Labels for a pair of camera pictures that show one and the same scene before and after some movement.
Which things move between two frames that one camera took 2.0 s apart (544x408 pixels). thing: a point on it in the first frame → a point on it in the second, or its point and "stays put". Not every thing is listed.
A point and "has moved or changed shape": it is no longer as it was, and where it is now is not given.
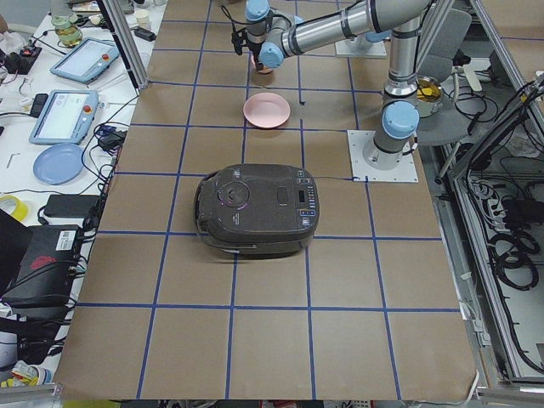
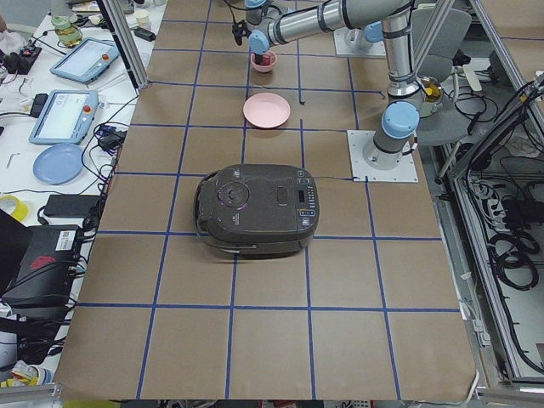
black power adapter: (70, 206) stays put
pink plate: (266, 110) stays put
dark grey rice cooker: (257, 211) stays put
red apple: (265, 70) has moved or changed shape
